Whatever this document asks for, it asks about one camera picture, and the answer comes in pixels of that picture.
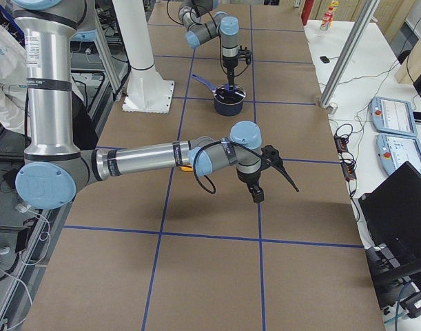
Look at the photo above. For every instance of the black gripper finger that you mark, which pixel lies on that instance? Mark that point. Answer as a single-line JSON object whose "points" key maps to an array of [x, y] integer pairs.
{"points": [[230, 80], [257, 194]]}

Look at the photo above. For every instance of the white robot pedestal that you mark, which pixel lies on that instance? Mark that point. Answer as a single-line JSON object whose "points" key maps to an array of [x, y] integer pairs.
{"points": [[146, 90]]}

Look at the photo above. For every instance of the black laptop monitor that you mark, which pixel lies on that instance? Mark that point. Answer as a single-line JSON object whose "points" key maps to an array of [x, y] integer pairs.
{"points": [[393, 210]]}

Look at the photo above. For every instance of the glass lid blue knob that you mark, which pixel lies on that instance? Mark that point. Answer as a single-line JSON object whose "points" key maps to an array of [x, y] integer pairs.
{"points": [[222, 95]]}

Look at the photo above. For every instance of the red plastic bottle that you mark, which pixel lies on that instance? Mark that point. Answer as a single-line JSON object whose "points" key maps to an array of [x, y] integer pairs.
{"points": [[328, 16]]}

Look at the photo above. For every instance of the person in white coat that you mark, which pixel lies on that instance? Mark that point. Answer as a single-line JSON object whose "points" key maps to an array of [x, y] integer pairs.
{"points": [[12, 82]]}

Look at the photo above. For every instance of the lower teach pendant tablet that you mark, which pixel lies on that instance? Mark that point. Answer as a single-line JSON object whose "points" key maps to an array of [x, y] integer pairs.
{"points": [[394, 150]]}

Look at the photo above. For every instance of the yellow corn cob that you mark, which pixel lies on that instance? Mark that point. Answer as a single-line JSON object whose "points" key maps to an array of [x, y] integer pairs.
{"points": [[186, 168]]}

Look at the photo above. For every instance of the small black square sensor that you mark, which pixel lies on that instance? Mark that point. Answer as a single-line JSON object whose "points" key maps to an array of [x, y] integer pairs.
{"points": [[324, 59]]}

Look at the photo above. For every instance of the upper teach pendant tablet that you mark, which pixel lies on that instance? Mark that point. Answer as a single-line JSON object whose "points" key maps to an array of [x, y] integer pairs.
{"points": [[392, 116]]}

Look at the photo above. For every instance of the dark blue saucepan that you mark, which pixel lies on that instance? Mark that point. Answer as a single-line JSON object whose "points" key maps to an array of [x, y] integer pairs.
{"points": [[223, 109]]}

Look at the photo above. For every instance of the aluminium frame post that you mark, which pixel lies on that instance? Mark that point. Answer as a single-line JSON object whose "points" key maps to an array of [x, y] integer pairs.
{"points": [[348, 49]]}

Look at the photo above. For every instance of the teach pendant tablet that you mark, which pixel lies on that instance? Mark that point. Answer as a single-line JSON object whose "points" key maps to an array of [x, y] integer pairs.
{"points": [[392, 116], [394, 150]]}

